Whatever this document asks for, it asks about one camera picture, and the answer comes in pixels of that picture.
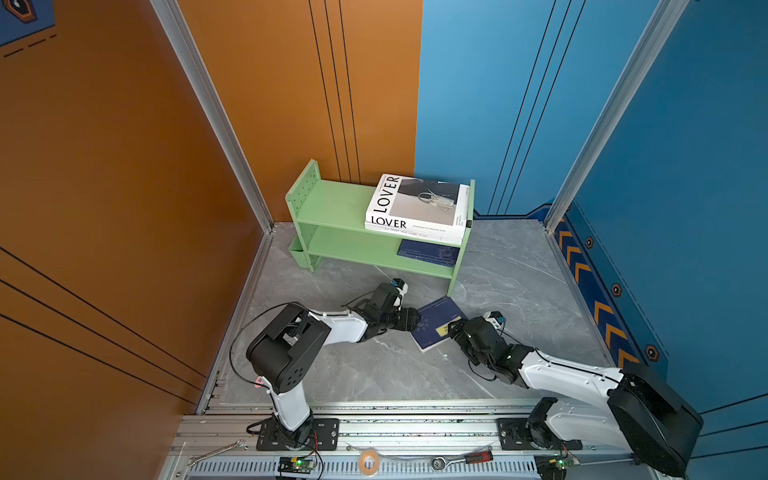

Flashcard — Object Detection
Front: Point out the small circuit board left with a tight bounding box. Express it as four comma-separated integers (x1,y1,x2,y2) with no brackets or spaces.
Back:
276,456,320,479

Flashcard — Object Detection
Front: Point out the blue book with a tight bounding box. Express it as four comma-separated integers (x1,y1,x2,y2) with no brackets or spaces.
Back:
411,296,466,352
397,239,460,268

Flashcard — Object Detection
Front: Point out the white book with brown pattern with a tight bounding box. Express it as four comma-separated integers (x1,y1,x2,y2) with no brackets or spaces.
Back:
364,223,463,247

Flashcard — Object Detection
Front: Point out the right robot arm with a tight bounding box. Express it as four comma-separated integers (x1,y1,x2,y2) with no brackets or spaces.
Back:
447,311,704,477

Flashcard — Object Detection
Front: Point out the tape roll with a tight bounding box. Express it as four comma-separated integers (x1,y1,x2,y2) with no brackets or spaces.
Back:
358,449,381,477

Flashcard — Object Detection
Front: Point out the white LOVER book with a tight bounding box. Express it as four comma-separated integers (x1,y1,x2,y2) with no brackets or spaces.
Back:
364,174,470,238

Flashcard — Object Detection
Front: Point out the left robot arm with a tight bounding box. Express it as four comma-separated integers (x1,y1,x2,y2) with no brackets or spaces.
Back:
245,278,421,448

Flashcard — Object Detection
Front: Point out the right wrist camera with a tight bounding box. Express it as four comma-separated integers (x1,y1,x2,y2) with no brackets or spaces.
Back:
483,311,506,332

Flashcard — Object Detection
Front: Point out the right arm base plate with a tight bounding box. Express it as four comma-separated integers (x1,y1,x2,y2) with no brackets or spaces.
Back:
496,418,583,451

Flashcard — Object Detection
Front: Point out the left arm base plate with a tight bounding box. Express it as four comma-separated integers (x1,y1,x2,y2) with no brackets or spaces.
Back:
256,416,340,452

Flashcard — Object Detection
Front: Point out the small circuit board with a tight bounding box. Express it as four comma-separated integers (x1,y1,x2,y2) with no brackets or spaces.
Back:
535,457,574,480
276,456,320,479

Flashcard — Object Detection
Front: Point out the green two-tier shelf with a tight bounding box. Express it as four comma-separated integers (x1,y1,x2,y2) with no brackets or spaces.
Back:
285,159,471,296

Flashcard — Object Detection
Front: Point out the small circuit board right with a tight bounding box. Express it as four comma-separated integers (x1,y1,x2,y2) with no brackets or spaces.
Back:
535,457,574,480

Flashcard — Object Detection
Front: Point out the silver wrench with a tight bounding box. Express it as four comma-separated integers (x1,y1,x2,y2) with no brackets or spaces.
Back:
188,439,249,468

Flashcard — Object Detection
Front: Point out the ratchet with red handle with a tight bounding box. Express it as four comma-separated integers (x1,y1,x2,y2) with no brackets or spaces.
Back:
430,449,494,471

